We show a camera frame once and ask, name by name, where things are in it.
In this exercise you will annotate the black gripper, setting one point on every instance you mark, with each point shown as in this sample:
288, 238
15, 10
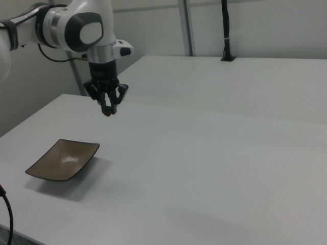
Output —
103, 71

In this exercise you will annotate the red strawberry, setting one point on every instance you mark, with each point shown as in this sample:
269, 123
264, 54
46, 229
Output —
107, 114

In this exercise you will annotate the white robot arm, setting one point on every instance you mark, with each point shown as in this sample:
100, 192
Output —
76, 25

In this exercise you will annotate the square brown ceramic plate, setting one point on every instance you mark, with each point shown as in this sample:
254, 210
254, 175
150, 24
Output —
64, 160

